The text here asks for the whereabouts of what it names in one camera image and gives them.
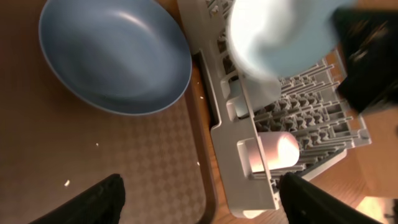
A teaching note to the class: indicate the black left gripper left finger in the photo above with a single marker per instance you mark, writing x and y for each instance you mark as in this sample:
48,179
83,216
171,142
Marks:
100,204

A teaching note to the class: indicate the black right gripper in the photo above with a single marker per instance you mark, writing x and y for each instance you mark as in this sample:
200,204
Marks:
368,39

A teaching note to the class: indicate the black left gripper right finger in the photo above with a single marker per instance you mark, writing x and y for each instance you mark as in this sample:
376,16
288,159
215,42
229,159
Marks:
304,203

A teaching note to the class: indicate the pink cup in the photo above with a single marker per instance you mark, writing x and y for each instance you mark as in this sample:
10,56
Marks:
280,148

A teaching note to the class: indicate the light blue bowl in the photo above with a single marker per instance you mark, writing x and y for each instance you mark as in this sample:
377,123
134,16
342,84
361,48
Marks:
281,38

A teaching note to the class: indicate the dark blue plate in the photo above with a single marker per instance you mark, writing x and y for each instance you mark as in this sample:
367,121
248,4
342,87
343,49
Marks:
126,57

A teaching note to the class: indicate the light blue cup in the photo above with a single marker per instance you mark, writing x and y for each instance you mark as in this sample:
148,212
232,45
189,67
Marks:
260,94

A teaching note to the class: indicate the grey dishwasher rack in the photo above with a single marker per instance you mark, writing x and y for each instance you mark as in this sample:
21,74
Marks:
309,108

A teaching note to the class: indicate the brown serving tray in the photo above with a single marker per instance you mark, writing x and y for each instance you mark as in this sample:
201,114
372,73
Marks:
54,146

